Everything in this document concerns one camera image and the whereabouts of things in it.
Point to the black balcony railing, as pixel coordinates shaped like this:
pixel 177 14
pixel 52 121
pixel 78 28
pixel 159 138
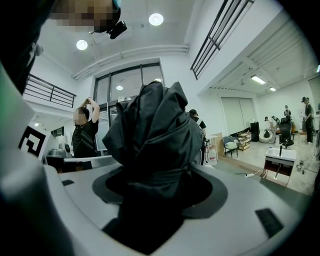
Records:
pixel 194 73
pixel 52 93

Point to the dark visitor chair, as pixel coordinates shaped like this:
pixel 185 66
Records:
pixel 231 146

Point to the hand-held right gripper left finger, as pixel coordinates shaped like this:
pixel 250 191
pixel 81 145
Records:
pixel 87 192

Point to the tall cardboard box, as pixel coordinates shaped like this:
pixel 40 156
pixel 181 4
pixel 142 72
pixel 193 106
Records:
pixel 218 143

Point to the black office chair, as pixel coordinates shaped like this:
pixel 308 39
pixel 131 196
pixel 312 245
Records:
pixel 285 130

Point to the white and black door sign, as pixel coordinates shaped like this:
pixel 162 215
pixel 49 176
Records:
pixel 124 98

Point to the rectangular ceiling light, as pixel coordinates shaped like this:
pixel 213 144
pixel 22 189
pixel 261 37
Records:
pixel 272 88
pixel 258 79

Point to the white power strip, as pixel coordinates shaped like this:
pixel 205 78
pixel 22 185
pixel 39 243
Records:
pixel 249 175

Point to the white window blinds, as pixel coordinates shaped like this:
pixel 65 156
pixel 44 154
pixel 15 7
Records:
pixel 235 115

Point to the round ceiling lamp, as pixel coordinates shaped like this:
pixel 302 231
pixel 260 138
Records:
pixel 81 44
pixel 156 19

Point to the black-framed glass entrance door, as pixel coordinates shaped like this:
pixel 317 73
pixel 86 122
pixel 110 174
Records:
pixel 125 80

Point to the black cabinet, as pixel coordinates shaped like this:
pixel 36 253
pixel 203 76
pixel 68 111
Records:
pixel 255 131

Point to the white desk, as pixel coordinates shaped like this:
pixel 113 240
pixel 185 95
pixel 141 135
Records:
pixel 280 160

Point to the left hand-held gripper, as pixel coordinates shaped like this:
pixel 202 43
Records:
pixel 55 155

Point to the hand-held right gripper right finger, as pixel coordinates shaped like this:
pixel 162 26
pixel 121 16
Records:
pixel 237 200

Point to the black head camera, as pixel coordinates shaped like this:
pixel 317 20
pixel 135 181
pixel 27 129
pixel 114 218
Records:
pixel 117 29

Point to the white ceiling pipes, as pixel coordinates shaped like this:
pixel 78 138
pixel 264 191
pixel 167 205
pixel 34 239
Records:
pixel 155 50

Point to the pack of clear water bottles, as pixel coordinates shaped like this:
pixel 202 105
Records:
pixel 212 156

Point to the white bean bag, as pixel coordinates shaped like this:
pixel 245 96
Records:
pixel 262 140

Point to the person's black top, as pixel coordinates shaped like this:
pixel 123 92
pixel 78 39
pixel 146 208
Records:
pixel 22 37

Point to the wooden shelf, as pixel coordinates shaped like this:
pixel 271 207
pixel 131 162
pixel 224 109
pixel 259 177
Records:
pixel 244 141

